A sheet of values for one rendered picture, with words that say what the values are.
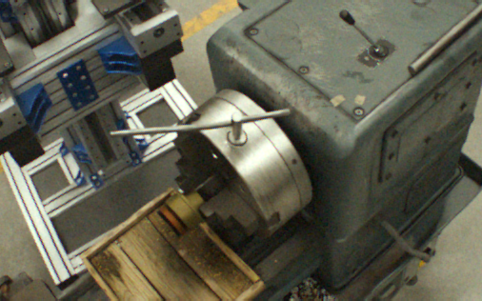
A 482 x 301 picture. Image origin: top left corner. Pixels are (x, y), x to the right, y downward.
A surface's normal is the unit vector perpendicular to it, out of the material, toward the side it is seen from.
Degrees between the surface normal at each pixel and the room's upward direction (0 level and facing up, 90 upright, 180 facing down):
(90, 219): 0
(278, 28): 0
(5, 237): 0
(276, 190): 60
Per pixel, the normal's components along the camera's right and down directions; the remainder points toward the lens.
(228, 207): -0.14, -0.59
